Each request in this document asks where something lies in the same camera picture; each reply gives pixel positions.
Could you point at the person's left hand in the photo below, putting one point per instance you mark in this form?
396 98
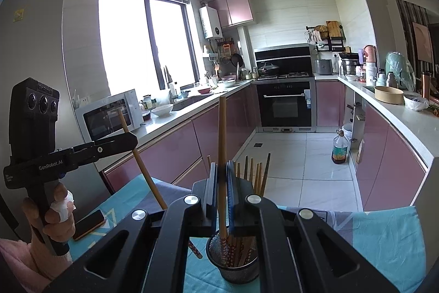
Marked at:
60 224

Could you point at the black range hood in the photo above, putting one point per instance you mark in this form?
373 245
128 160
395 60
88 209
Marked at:
284 54

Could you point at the black mesh holder cup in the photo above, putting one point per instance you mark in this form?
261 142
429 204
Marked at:
236 274

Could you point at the white bowl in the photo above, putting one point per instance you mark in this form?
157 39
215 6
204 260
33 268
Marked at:
162 110

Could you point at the cooking oil bottle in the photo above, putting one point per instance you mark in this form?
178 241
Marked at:
339 150

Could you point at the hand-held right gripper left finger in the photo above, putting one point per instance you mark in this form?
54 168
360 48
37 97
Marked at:
213 197

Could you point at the white microwave oven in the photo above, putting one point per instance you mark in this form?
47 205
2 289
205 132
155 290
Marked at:
103 121

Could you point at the white supplement bottle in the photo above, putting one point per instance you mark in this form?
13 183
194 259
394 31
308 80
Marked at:
370 72

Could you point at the pink base cabinet run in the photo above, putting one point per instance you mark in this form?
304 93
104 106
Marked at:
384 159
178 142

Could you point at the brown wooden board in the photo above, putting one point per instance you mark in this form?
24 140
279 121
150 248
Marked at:
423 40

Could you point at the round beige container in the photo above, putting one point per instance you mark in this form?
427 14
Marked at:
388 95

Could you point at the white gas water heater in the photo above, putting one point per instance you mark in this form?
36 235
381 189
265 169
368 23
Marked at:
210 21

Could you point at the dark striped curtain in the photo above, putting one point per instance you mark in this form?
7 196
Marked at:
406 15

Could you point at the silver rice cooker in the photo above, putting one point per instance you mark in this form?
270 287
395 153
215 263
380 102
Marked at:
323 67

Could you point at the grey refrigerator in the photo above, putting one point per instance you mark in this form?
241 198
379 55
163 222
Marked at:
37 39

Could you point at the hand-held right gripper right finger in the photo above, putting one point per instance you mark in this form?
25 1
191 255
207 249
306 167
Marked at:
231 200

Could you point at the white plastic bag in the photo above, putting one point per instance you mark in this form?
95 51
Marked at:
416 103

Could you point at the pot with glass lid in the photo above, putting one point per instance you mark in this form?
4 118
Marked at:
268 69

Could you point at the kitchen faucet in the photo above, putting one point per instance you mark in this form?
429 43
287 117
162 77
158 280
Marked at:
168 80

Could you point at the hanging frying pan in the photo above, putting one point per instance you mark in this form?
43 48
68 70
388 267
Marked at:
236 59

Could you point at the pink thermos kettle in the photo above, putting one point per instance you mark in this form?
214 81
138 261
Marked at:
369 54

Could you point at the black built-in oven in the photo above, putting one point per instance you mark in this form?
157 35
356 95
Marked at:
284 104

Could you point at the wooden chopstick floral red end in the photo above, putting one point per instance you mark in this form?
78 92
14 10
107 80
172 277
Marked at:
147 176
222 128

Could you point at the black wall rack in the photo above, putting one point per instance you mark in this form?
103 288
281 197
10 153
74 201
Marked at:
329 39

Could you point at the bundle of wooden chopsticks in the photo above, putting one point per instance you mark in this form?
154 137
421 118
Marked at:
240 250

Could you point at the green plastic-covered appliance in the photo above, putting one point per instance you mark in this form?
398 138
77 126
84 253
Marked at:
398 70

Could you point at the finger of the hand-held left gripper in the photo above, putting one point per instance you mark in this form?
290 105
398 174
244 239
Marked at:
116 142

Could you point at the person's left forearm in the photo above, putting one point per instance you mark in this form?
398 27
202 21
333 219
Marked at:
24 265

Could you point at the copper metal tumbler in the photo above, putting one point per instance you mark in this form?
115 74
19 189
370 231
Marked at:
426 85

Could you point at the pink wall cabinet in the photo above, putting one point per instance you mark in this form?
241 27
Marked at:
235 8

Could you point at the kitchen window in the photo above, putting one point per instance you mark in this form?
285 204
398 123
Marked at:
127 46

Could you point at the steel steamer pot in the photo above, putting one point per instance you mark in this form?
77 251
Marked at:
348 64

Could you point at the blue patterned tablecloth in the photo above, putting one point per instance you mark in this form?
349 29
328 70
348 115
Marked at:
377 245

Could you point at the smartphone with orange case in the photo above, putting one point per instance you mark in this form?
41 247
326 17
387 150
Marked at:
88 225

